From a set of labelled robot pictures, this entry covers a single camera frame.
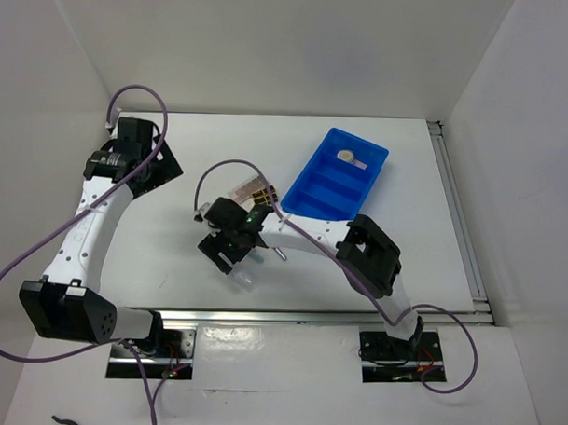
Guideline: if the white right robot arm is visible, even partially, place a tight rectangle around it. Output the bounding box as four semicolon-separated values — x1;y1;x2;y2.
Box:
194;198;423;359

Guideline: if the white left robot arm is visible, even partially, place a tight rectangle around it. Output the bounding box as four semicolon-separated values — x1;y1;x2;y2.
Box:
19;117;183;356

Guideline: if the blue plastic organizer bin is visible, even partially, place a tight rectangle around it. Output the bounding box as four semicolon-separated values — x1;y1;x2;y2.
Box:
281;128;389;221

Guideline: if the clear plastic tube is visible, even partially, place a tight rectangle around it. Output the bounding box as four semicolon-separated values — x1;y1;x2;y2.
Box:
230;268;256;293

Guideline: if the black hook on floor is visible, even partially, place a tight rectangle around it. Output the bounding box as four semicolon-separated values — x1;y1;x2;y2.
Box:
51;415;79;425

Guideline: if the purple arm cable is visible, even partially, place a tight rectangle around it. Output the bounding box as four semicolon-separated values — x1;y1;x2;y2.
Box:
186;158;486;396
0;78;196;425

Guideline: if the light blue makeup pen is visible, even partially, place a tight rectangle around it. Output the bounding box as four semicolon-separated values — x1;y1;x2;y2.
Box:
251;253;264;263

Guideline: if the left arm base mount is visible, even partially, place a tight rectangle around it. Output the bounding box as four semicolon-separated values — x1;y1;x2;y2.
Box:
104;326;197;381

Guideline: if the pink compact case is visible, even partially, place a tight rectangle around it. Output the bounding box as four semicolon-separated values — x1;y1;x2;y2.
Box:
351;159;367;170

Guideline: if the clear eyeshadow palette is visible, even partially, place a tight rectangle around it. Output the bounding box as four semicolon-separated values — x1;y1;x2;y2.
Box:
228;175;267;205

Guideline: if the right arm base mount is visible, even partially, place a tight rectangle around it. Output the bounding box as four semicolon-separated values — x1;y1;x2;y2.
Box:
358;331;446;384

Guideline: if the maroon silver makeup pen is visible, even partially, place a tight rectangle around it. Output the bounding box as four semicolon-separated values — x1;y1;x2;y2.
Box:
274;248;288;261

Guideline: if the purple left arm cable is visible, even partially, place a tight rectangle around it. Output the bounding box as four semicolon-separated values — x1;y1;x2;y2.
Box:
0;78;196;425

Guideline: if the black gold lipstick upper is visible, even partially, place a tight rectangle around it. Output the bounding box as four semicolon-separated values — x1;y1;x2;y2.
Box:
252;185;278;203

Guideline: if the aluminium front rail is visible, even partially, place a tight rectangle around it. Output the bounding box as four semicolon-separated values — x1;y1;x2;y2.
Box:
158;301;496;336

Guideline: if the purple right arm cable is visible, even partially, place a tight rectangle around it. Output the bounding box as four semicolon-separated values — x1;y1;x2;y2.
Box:
186;158;486;396

